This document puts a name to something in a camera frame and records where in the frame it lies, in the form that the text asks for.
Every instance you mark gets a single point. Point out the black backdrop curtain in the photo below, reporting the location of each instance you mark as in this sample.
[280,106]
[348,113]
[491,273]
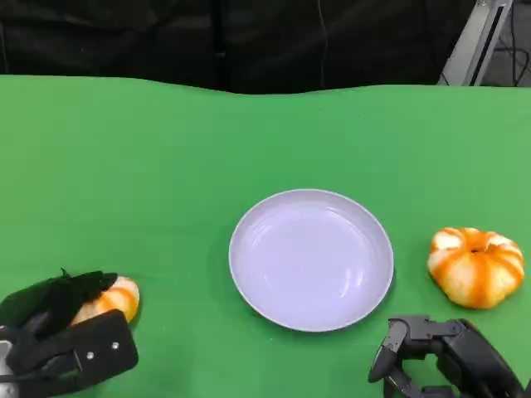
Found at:
[166,37]

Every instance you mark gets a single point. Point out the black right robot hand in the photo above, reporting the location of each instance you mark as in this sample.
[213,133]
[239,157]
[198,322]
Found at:
[469,356]

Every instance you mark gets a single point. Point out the green table cloth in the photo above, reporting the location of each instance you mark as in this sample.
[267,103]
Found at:
[166,186]

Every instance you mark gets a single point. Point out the grey aluminium frame post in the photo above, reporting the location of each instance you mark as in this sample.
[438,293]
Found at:
[477,41]

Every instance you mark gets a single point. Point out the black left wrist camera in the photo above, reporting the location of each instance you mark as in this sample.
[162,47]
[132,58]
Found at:
[99,352]

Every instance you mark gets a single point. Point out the orange white toy bread roll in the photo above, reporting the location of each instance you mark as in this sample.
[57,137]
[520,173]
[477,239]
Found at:
[477,269]
[118,298]

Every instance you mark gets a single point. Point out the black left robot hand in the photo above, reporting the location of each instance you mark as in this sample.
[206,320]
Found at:
[50,298]

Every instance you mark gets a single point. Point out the lilac plate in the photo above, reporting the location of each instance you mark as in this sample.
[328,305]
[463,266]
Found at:
[311,261]

